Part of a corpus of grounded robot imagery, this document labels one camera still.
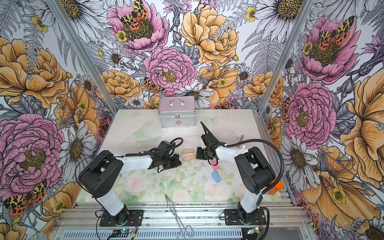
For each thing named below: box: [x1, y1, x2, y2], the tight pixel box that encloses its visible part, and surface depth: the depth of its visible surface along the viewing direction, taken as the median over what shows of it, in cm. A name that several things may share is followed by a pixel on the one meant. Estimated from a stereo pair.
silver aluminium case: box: [158, 96, 196, 128], surface depth 107 cm
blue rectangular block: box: [211, 171, 222, 184], surface depth 89 cm
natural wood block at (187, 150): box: [181, 148, 195, 154], surface depth 101 cm
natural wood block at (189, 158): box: [183, 154, 196, 162], surface depth 96 cm
